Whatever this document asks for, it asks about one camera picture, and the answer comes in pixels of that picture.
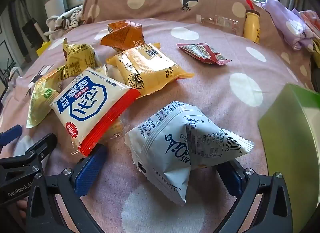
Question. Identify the yellow bottle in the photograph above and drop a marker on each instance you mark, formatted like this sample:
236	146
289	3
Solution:
252	26

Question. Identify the yellow biscuit packet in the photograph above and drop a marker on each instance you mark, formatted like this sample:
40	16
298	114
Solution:
150	67

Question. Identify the pink polka-dot pillow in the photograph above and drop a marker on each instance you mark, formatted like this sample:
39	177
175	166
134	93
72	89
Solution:
160	0

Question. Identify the green box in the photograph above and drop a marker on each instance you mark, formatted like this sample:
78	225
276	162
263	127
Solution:
287	142

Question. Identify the red snack packet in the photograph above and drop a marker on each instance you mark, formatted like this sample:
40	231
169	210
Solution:
202	52

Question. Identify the pink dotted bed sheet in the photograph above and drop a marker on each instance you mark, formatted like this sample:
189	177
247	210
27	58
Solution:
225	102

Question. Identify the purple plastic bag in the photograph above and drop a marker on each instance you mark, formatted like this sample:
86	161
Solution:
290	27

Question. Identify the striped white cloth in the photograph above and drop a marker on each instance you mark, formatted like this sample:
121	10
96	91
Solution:
67	20

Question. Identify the yellow carton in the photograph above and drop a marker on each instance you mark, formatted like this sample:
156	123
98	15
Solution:
43	49

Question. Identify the green plant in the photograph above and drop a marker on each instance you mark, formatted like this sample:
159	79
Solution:
10	71

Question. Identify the white red-edged snack packet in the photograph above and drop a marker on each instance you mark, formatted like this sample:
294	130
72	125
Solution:
92	107

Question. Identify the orange snack packet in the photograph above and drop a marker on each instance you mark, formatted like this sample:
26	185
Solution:
122	35

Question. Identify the white and blue snack packet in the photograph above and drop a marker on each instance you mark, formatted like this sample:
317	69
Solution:
175	142

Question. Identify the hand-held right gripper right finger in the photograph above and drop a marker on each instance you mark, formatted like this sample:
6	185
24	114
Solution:
233	176

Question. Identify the clear plastic bottle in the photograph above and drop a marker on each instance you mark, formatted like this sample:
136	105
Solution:
220	22

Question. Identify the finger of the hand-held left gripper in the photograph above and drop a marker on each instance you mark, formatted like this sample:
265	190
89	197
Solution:
42	145
10	134

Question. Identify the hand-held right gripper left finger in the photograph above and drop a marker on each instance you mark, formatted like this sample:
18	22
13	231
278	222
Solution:
88	170

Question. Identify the black and white tool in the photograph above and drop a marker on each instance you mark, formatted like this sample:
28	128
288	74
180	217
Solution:
32	29

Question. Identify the gold crumpled snack packet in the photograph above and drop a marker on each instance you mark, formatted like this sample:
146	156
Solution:
78	57

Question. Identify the pale yellow snack packet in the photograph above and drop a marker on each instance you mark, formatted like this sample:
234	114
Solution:
40	100

